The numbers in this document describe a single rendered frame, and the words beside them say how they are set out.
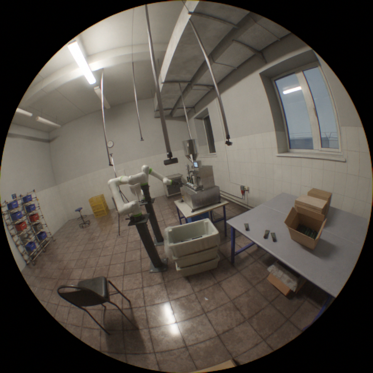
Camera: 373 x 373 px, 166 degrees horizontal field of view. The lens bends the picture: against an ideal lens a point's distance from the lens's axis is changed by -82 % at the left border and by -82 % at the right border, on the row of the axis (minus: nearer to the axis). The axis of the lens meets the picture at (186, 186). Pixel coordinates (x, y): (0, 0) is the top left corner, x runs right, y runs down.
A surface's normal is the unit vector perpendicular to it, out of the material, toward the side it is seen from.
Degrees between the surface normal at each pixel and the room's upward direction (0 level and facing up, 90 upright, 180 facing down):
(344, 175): 90
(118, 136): 90
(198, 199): 90
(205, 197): 90
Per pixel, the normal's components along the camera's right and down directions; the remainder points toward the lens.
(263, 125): -0.93, 0.25
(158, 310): -0.18, -0.95
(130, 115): 0.31, 0.18
